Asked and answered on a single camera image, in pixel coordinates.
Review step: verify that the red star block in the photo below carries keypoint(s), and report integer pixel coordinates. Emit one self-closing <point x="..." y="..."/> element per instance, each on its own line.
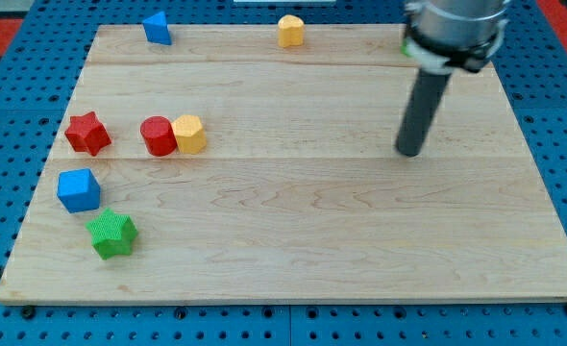
<point x="86" y="133"/>

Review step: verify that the green star block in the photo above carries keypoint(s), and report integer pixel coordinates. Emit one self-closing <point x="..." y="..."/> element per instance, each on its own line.
<point x="112" y="234"/>

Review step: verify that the green block behind arm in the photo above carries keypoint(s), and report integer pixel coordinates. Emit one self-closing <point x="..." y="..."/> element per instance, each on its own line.
<point x="403" y="48"/>

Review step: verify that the yellow heart block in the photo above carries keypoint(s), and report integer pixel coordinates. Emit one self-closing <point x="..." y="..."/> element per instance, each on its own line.
<point x="291" y="29"/>

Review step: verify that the yellow hexagon block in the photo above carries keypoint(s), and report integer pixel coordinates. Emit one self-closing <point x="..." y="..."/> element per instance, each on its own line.
<point x="189" y="133"/>

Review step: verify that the blue cube block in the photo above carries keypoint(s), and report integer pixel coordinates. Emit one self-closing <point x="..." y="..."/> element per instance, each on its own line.
<point x="78" y="190"/>

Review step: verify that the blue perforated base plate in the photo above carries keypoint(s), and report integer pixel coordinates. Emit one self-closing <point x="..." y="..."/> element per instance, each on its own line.
<point x="38" y="74"/>

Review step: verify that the red cylinder block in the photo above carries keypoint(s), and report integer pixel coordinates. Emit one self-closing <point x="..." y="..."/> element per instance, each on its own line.
<point x="158" y="136"/>

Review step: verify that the wooden board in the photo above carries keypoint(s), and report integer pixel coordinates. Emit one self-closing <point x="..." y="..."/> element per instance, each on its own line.
<point x="299" y="196"/>

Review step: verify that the blue triangle block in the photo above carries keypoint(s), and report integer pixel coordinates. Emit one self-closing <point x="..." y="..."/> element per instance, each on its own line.
<point x="156" y="29"/>

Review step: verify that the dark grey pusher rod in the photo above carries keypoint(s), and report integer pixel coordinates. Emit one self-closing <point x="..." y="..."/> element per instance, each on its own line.
<point x="424" y="99"/>

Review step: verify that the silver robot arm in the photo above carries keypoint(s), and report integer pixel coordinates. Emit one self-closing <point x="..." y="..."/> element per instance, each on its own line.
<point x="443" y="36"/>

